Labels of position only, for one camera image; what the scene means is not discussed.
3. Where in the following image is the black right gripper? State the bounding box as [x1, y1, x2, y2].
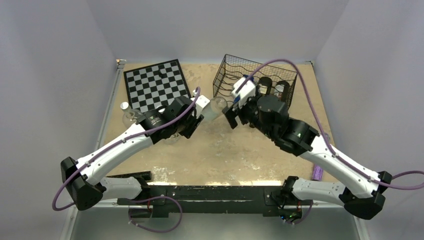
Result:
[222, 92, 275, 139]

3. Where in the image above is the clear glass bottle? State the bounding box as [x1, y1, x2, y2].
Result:
[201, 96, 228, 122]

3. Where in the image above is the dark green wine bottle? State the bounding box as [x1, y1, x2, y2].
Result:
[257, 76, 273, 95]

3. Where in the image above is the black wire wine rack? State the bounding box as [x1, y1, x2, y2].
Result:
[212, 54, 298, 109]

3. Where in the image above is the clear round flask bottle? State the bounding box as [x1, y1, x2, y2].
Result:
[120, 101, 144, 129]

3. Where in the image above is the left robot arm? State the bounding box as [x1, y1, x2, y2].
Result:
[52, 95, 210, 211]

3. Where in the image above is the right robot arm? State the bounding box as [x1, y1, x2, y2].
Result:
[222, 95, 393, 220]

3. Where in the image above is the round clear bottle silver cap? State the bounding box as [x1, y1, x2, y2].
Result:
[163, 133, 181, 145]

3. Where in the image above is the black white chessboard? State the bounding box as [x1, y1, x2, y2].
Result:
[123, 59, 192, 113]

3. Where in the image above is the purple glitter microphone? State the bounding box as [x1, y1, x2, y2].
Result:
[311, 164, 324, 182]

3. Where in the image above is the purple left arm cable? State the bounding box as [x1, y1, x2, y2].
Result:
[51, 86, 202, 212]

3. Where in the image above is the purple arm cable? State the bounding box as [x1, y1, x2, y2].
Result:
[236, 59, 424, 191]
[51, 86, 202, 212]

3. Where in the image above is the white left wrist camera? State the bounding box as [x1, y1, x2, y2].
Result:
[194, 95, 211, 118]

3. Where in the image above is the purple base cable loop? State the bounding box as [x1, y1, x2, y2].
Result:
[127, 195, 183, 234]

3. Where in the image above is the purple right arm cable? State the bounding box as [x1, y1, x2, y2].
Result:
[236, 59, 424, 191]

